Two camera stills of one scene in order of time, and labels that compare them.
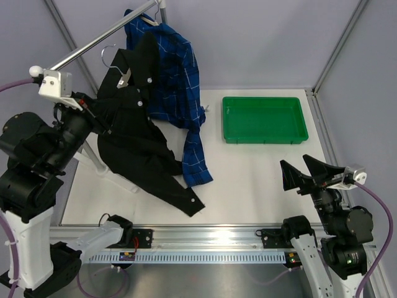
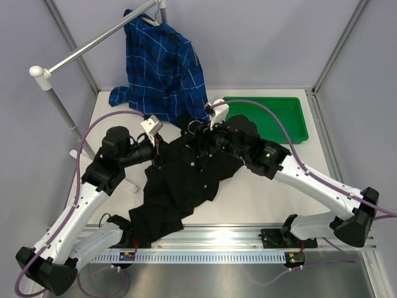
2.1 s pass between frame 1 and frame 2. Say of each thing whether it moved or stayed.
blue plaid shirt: stayed
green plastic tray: stayed
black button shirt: moved
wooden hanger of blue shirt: stayed
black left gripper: moved
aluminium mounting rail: stayed
